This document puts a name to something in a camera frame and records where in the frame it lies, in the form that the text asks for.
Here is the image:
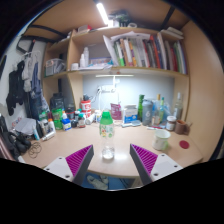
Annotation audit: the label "brown cup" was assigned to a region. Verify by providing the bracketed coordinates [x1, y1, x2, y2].
[175, 119, 192, 136]

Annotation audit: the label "wooden shelf unit with books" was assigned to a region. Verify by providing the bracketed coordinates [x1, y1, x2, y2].
[41, 25, 190, 101]

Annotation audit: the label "grey shaker bottle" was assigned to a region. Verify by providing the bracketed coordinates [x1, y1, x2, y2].
[141, 99, 154, 127]

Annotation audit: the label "hanging clothes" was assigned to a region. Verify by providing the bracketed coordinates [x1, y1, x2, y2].
[5, 49, 44, 118]

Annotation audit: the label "flat round red coaster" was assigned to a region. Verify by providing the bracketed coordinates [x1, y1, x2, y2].
[178, 139, 191, 150]

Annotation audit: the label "bundle of hair ties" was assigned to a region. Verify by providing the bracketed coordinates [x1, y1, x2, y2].
[27, 141, 43, 159]

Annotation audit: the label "dark green bottle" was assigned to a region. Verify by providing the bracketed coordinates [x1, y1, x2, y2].
[137, 94, 146, 122]

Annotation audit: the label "black bag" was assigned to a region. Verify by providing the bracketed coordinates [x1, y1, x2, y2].
[0, 114, 32, 159]

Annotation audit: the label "clear bottle with green cap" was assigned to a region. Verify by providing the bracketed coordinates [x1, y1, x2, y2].
[99, 110, 116, 160]

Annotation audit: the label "blue and white box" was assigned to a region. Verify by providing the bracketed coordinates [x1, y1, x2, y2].
[121, 104, 139, 125]

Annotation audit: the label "red and white canister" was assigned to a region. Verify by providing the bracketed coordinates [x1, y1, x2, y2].
[80, 99, 92, 118]

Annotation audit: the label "white tube ceiling light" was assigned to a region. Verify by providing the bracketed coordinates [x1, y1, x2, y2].
[96, 2, 110, 26]

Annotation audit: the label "tall clear glass bottle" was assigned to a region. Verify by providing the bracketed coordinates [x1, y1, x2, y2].
[173, 92, 184, 121]

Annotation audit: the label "slim green-capped bottle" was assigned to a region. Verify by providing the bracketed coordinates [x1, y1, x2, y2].
[159, 96, 166, 123]

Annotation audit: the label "white mug with green rim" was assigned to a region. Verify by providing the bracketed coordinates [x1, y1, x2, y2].
[152, 128, 172, 152]

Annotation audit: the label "brown jar with white lid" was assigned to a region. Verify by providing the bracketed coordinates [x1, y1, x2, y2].
[165, 115, 177, 132]

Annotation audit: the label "magenta pouch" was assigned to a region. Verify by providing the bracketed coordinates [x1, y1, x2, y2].
[110, 102, 123, 121]

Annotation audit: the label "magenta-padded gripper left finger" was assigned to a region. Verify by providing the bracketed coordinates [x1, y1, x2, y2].
[43, 144, 95, 186]

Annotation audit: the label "grey slippers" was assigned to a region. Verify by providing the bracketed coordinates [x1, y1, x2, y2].
[85, 173, 110, 191]

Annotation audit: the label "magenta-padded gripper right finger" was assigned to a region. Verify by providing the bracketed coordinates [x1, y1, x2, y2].
[129, 143, 184, 186]

